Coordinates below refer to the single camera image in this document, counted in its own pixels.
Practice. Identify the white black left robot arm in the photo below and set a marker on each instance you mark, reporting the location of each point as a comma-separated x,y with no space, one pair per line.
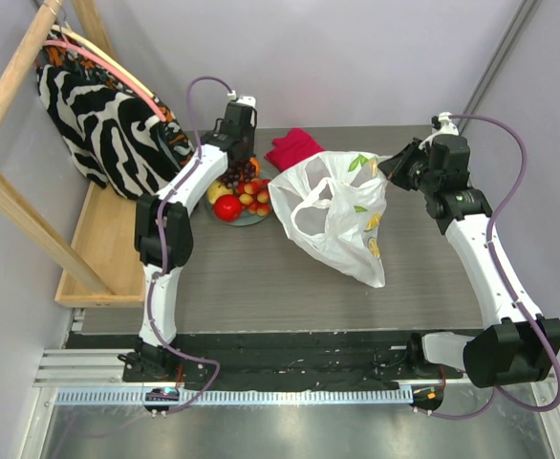
164,237

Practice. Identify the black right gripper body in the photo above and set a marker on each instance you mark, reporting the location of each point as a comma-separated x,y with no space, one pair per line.
399,163

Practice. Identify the camouflage orange black garment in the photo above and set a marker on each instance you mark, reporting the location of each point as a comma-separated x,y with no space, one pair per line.
78,64

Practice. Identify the grey glass plate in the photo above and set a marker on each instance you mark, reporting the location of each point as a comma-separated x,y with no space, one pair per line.
245,218

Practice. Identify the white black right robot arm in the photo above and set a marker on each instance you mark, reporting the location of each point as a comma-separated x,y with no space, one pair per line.
517,341

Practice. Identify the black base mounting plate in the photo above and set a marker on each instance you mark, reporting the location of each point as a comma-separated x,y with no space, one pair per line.
284,362

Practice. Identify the pink clothes hanger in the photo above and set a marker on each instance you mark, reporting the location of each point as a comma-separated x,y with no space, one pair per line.
126,80

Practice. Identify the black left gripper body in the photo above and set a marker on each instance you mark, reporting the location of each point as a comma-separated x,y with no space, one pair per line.
248,151

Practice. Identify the wooden clothes rack frame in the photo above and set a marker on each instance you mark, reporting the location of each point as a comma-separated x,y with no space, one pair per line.
61,237

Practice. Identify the folded red cloth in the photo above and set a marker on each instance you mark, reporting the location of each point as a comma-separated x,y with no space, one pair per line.
297,146

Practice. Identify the zebra pattern black white garment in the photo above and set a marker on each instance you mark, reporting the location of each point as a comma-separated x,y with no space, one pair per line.
113,137

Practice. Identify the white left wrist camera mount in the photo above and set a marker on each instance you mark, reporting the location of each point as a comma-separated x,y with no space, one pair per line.
249,101

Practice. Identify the aluminium corner frame profile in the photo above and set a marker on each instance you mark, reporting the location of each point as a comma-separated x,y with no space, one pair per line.
514,30

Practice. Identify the red yellow strawberry bunch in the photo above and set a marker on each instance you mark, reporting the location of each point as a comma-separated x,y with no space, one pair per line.
254,197

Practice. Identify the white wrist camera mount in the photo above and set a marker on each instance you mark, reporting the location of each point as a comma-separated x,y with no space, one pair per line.
442,124
249,101

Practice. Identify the orange fruit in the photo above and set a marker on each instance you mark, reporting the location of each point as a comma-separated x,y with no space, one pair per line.
257,167

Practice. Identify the cream clothes hanger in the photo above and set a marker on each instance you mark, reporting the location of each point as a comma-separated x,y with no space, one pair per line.
96,50

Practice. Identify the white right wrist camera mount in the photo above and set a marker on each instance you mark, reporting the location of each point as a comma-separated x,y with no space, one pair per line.
442,124

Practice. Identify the dark purple grape bunch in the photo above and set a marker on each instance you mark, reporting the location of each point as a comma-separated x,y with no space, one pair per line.
238,175

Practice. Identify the red apple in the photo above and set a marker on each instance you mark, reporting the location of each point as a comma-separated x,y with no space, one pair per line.
227,208

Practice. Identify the aluminium cable duct rail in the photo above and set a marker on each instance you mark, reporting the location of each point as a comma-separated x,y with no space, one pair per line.
158,396

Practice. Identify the white lemon print plastic bag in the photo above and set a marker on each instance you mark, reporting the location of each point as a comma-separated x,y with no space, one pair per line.
330,205

